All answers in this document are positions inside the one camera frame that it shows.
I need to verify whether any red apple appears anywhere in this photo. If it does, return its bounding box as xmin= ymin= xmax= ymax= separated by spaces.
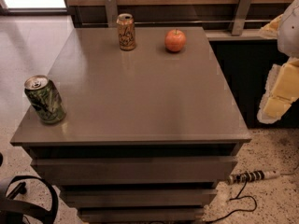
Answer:
xmin=164 ymin=29 xmax=187 ymax=52

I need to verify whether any metal wall bracket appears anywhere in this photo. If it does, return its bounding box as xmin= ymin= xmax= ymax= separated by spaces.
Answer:
xmin=105 ymin=0 xmax=118 ymax=27
xmin=231 ymin=0 xmax=252 ymax=36

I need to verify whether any grey drawer cabinet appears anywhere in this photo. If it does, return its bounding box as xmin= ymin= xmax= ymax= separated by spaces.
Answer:
xmin=12 ymin=27 xmax=250 ymax=224

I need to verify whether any left metal wall bracket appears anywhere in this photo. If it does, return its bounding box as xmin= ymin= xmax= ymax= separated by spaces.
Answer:
xmin=105 ymin=0 xmax=118 ymax=27

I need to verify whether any horizontal metal rail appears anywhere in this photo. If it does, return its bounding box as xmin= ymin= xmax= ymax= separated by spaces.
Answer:
xmin=81 ymin=20 xmax=270 ymax=27

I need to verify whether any right metal wall bracket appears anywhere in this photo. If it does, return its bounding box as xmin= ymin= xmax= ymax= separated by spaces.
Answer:
xmin=231 ymin=0 xmax=252 ymax=36

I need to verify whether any black power cable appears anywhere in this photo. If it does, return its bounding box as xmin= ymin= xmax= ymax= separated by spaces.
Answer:
xmin=206 ymin=180 xmax=258 ymax=224

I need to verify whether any orange soda can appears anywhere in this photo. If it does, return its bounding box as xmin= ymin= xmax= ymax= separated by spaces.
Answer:
xmin=117 ymin=13 xmax=135 ymax=50

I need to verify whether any white power strip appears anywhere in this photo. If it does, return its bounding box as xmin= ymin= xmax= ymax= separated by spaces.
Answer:
xmin=227 ymin=170 xmax=280 ymax=185

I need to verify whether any green soda can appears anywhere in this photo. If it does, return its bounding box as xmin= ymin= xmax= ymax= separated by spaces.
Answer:
xmin=24 ymin=75 xmax=66 ymax=124

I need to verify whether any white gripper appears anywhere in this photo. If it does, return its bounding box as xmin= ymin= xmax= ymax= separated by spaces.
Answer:
xmin=257 ymin=0 xmax=299 ymax=124

